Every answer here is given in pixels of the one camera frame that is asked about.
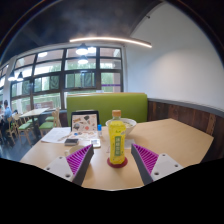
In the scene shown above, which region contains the printed sticker sheet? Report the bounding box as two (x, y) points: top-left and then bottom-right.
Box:
(68, 130), (100, 141)

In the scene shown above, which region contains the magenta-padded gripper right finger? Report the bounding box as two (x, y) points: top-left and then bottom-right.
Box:
(130, 143), (184, 186)

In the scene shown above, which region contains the wooden dining table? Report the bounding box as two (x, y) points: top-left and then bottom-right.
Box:
(19, 107), (51, 130)

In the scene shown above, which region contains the flat round red coaster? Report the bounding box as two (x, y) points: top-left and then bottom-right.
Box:
(106, 156), (129, 169)

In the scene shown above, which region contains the person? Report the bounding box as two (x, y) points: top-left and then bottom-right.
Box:
(0, 99), (14, 135)

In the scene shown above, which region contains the white ceramic bowl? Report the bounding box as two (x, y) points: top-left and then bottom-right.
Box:
(105, 117), (138, 137)

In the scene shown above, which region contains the white paper sheet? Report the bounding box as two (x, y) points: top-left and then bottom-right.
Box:
(40, 126), (72, 145)

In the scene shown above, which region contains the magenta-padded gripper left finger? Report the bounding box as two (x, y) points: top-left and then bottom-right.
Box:
(43, 143), (96, 187)

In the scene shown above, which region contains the wooden green-seat chairs group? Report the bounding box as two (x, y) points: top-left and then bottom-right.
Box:
(4, 108), (62, 145)

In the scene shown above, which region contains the white napkin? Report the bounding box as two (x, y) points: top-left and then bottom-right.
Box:
(123, 137), (136, 150)

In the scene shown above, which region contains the curved ceiling light bar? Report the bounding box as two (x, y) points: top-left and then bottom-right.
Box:
(68, 36), (153, 49)

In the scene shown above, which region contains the yellow drink bottle orange cap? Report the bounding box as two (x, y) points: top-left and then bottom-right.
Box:
(107, 109), (128, 166)

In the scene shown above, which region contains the small dark box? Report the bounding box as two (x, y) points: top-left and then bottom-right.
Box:
(63, 138), (81, 147)

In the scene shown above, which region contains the black framed sticker board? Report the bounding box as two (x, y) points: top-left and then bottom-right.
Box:
(70, 110), (101, 133)

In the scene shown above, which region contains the green upholstered bench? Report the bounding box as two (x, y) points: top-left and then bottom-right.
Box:
(65, 92), (149, 127)

